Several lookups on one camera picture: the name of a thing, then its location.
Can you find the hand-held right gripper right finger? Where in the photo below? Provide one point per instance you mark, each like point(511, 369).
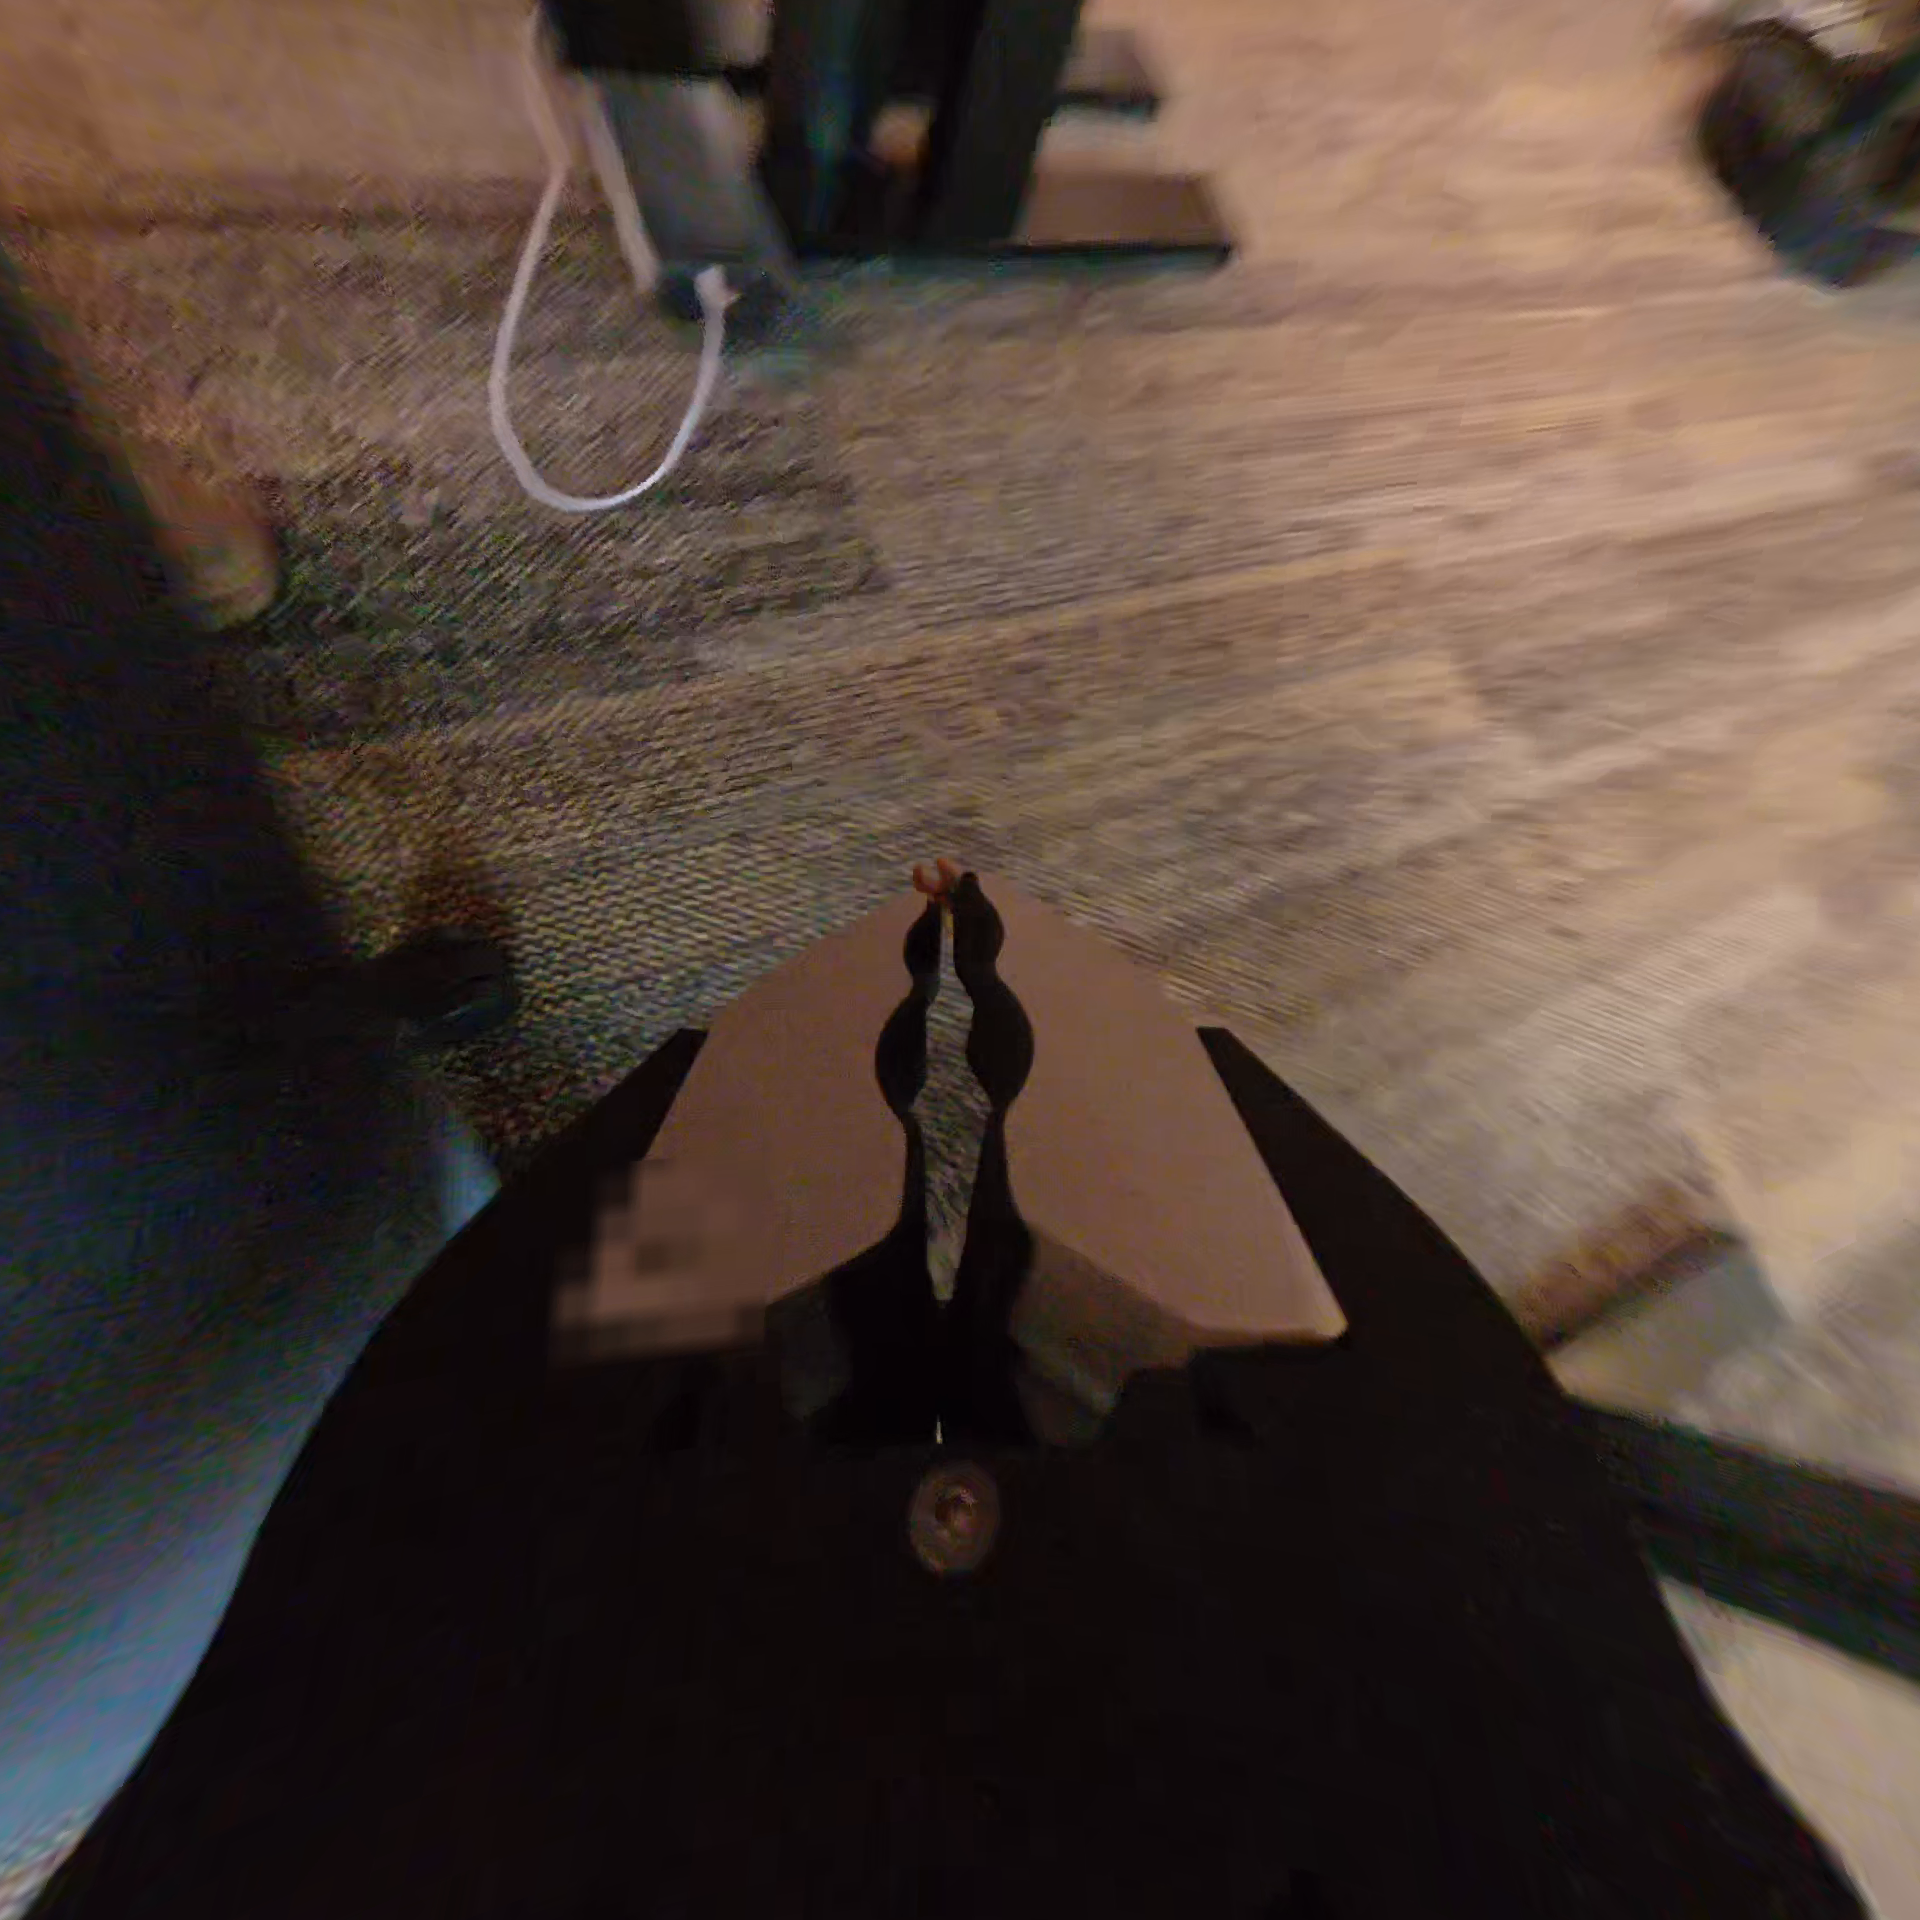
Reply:
point(1142, 1170)

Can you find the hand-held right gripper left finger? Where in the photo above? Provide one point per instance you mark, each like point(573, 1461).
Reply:
point(811, 1079)

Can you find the small orange brick piece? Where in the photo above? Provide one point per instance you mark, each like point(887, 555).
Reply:
point(936, 879)

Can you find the black chair base leg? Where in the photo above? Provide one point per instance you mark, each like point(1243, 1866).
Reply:
point(1770, 1529)

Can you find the grey furniture leg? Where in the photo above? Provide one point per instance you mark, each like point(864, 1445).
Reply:
point(691, 164)

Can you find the dark object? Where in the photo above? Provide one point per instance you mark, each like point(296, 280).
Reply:
point(1799, 136)

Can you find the black desk frame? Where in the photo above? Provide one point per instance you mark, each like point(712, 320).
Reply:
point(974, 136)

